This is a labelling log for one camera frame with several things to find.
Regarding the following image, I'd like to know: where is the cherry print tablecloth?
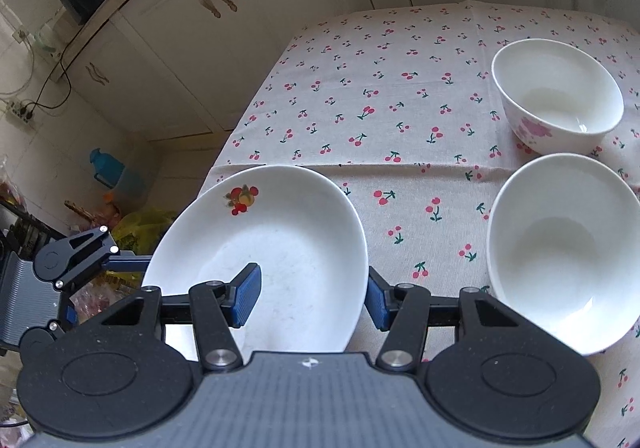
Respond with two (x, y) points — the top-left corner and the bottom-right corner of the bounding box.
(195, 0), (640, 448)

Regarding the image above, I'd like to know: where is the white power strip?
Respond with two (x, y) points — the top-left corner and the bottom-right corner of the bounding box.
(4, 100), (37, 127)

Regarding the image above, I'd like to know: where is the blue plastic jug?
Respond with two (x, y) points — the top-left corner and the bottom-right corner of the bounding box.
(90, 148), (147, 197)

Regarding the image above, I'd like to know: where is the white bowl pink flower print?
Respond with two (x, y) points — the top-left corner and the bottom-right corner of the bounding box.
(486, 153), (640, 357)
(491, 38), (625, 157)

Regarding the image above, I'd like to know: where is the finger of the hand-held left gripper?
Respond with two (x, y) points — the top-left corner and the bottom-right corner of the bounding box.
(50, 225), (152, 290)
(47, 292), (80, 335)

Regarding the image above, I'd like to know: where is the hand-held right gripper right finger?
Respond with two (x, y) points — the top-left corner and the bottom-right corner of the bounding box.
(367, 265), (536, 371)

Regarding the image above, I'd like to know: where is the small white fruit-print plate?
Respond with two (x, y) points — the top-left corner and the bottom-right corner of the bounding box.
(142, 165), (369, 360)

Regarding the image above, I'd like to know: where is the yellow-green plastic bag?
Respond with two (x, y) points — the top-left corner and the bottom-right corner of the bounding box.
(112, 208), (177, 255)

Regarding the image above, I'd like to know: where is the black power cable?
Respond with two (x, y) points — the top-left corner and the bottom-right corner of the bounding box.
(27, 43), (68, 110)

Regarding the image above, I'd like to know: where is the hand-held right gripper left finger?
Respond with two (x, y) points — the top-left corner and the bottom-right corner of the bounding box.
(102, 262), (263, 374)

